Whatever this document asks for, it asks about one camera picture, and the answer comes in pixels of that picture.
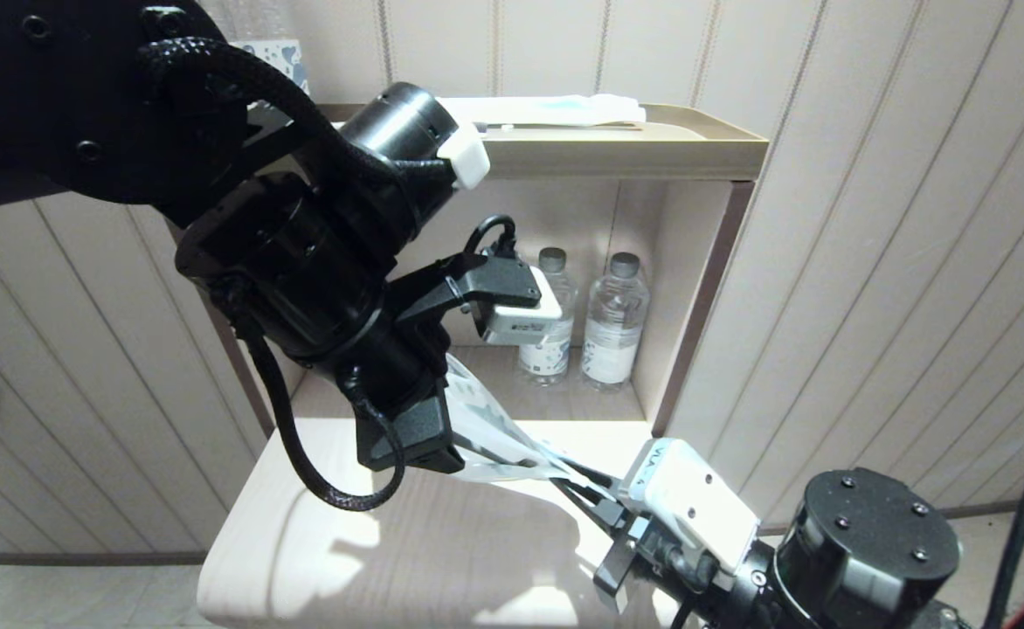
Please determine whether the white blue plastic wrapper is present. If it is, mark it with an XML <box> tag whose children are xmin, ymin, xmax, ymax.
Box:
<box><xmin>440</xmin><ymin>353</ymin><xmax>619</xmax><ymax>487</ymax></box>

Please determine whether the small clear water bottle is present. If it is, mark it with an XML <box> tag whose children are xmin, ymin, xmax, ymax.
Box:
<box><xmin>582</xmin><ymin>252</ymin><xmax>651</xmax><ymax>391</ymax></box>
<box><xmin>519</xmin><ymin>247</ymin><xmax>579</xmax><ymax>386</ymax></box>

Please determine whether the brown open shelf unit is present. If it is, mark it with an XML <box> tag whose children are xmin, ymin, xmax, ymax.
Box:
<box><xmin>163</xmin><ymin>103</ymin><xmax>771</xmax><ymax>438</ymax></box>

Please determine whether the large clear water bottle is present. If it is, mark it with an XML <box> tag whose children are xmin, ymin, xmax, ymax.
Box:
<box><xmin>232</xmin><ymin>38</ymin><xmax>313</xmax><ymax>97</ymax></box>

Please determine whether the braided left arm cable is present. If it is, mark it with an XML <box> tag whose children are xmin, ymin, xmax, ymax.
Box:
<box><xmin>138</xmin><ymin>37</ymin><xmax>407</xmax><ymax>513</ymax></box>

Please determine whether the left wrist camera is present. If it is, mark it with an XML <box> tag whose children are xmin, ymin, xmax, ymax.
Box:
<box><xmin>460</xmin><ymin>253</ymin><xmax>564</xmax><ymax>347</ymax></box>

